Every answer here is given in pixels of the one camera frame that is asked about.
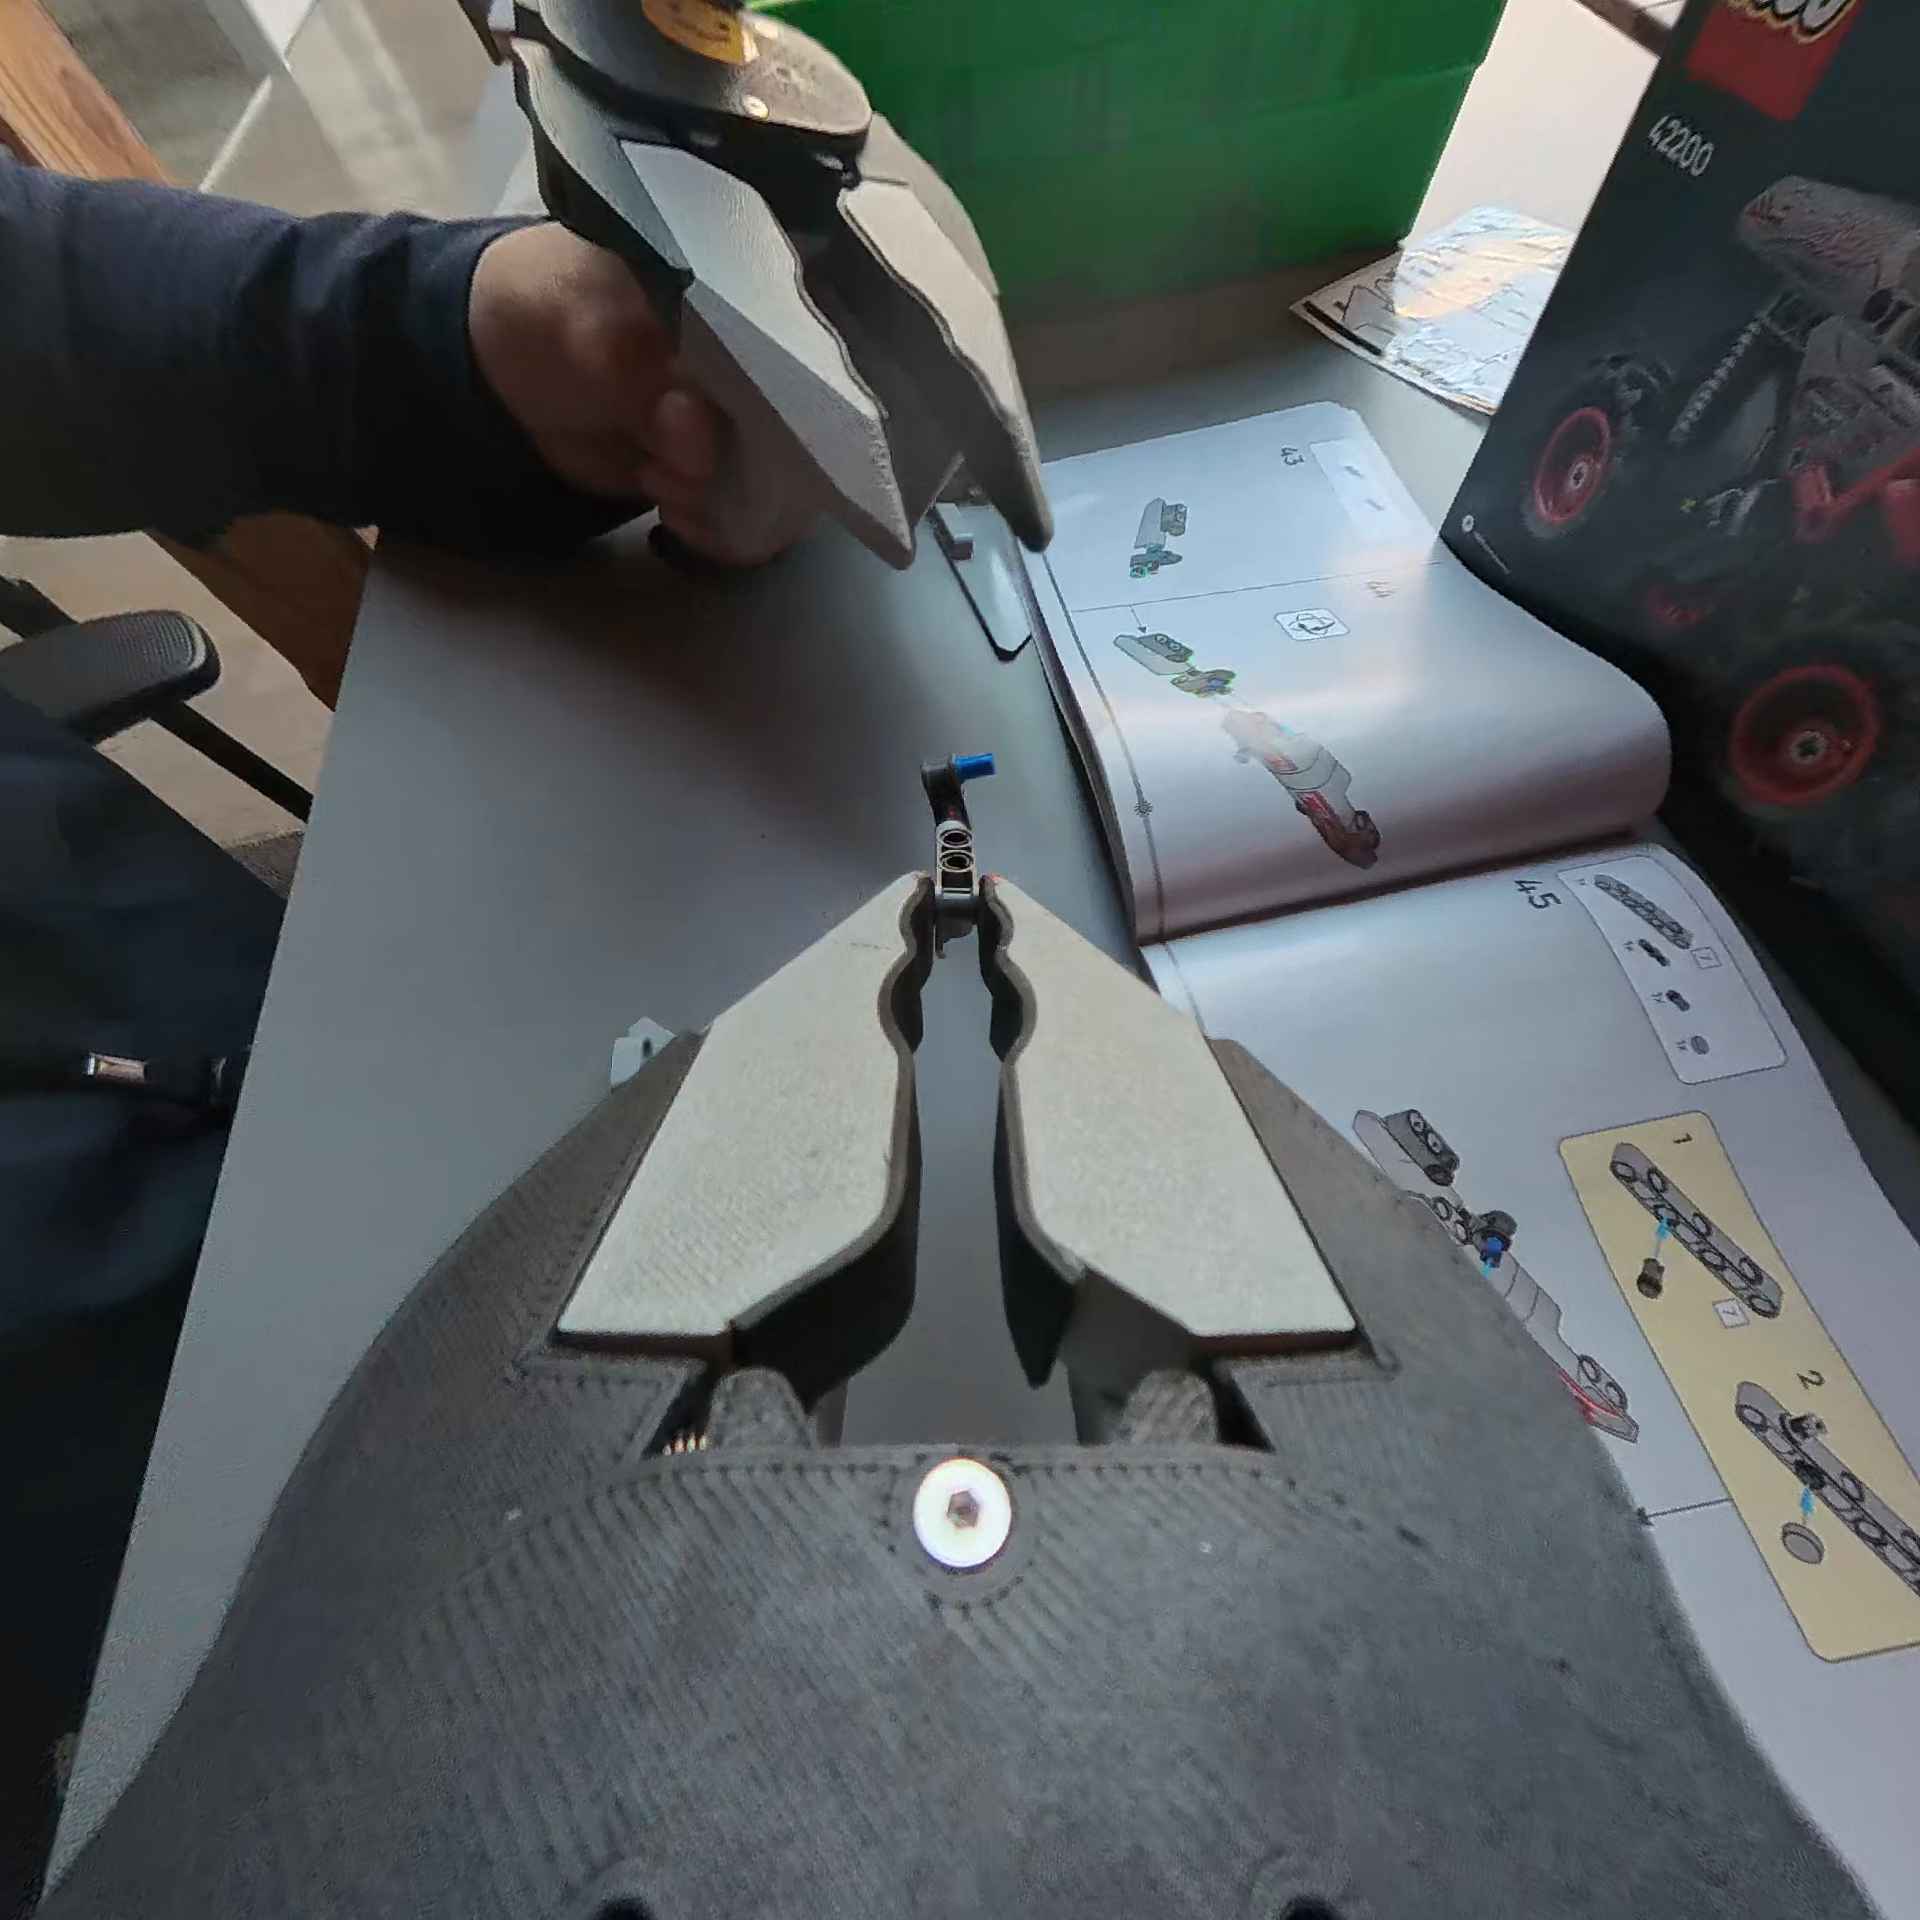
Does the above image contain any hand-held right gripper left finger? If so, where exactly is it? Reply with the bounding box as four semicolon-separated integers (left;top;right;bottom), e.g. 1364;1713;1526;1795
549;870;932;1413

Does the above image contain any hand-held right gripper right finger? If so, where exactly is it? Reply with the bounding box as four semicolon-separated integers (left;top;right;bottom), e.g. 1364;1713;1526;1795
975;870;1364;1388

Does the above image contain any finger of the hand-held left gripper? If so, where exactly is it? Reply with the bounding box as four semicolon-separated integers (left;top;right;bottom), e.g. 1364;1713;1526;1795
838;152;1058;555
617;135;924;576

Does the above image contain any black lego piece blue pin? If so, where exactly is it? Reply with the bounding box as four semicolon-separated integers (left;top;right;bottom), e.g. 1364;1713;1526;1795
920;746;1002;964

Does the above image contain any person's left forearm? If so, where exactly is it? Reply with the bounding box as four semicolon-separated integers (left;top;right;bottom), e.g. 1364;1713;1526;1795
0;154;633;548

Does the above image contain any grey lego panel piece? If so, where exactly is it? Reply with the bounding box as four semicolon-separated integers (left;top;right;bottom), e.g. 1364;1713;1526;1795
925;502;1039;664

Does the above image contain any lego instruction booklet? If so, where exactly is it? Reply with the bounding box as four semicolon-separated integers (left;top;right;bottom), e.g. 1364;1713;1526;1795
1021;402;1920;1920

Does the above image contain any lego sticker sheet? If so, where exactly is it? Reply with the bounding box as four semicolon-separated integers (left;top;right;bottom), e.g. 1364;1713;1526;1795
1289;206;1579;419

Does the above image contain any black lego set box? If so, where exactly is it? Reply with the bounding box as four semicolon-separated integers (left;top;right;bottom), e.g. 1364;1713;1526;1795
1437;0;1920;1087

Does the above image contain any person's left hand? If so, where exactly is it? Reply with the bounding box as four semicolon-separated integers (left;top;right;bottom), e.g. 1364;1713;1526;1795
467;218;667;535

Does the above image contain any green plastic bin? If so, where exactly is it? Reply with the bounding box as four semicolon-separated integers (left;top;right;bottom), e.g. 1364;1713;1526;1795
777;0;1512;326

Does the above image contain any wooden cabinet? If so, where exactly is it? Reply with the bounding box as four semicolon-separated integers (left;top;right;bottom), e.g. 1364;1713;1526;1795
0;0;171;189

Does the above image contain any person's dark clothed body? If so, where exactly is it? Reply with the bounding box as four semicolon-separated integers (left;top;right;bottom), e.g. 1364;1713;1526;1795
0;688;287;1894

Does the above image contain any black chair armrest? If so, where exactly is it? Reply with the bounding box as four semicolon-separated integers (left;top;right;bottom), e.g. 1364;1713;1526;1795
0;576;318;822

